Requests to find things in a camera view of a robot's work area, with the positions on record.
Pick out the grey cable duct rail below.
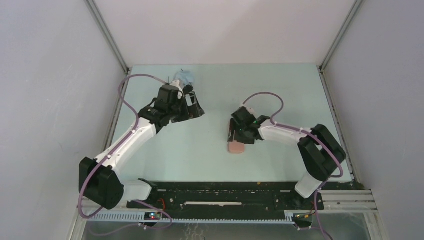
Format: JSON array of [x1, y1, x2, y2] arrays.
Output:
[[88, 211, 295, 224]]

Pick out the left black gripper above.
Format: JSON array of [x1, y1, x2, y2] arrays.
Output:
[[167, 91, 204, 124]]

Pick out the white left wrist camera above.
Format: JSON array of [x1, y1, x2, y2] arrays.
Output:
[[169, 79, 184, 99]]

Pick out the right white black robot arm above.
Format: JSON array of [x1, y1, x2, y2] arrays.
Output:
[[228, 106, 347, 209]]

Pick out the aluminium frame rails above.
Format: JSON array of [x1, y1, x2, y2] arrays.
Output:
[[318, 190, 378, 213]]

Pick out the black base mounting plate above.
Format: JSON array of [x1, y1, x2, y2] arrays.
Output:
[[144, 181, 324, 220]]

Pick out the pink glasses case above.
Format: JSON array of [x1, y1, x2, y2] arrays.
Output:
[[227, 119, 245, 154]]

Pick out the light blue cleaning cloth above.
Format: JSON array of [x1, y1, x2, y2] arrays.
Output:
[[173, 69, 195, 85]]

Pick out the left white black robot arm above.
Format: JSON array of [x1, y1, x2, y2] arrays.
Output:
[[79, 80, 205, 210]]

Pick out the black sunglasses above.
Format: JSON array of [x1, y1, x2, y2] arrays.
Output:
[[182, 84, 194, 95]]

